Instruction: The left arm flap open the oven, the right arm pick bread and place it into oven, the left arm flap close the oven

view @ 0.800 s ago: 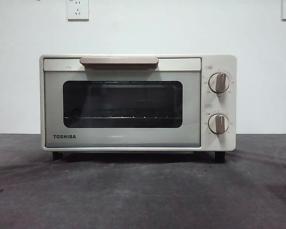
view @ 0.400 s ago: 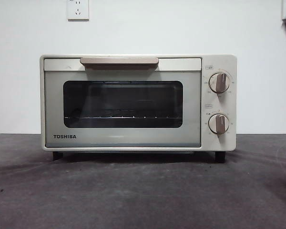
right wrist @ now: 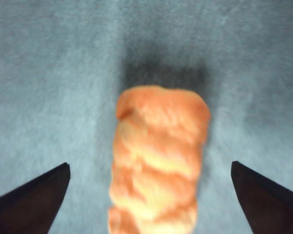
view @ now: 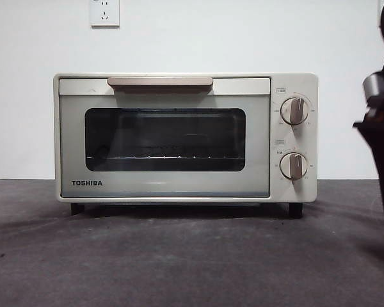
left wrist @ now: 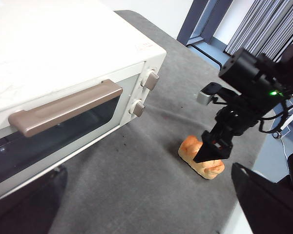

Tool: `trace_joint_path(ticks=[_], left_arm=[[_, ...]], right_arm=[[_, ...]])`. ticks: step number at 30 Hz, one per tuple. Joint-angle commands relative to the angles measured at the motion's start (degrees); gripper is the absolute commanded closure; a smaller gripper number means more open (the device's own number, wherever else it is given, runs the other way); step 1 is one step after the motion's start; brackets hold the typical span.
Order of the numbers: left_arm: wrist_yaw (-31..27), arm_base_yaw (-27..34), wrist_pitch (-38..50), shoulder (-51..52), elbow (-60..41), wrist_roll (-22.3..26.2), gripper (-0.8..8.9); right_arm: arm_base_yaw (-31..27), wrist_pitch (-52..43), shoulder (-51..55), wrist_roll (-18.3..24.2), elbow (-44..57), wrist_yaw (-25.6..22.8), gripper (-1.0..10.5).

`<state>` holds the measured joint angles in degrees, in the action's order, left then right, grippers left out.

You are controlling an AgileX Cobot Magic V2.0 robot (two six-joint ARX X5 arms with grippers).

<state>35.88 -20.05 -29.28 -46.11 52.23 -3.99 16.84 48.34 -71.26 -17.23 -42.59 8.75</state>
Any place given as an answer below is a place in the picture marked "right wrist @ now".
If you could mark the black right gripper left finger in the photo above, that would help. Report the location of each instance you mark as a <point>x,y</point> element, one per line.
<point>31,204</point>

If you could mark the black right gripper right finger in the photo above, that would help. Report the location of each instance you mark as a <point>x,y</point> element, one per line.
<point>266,202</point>

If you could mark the golden twisted bread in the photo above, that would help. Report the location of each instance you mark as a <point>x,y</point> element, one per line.
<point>158,151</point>

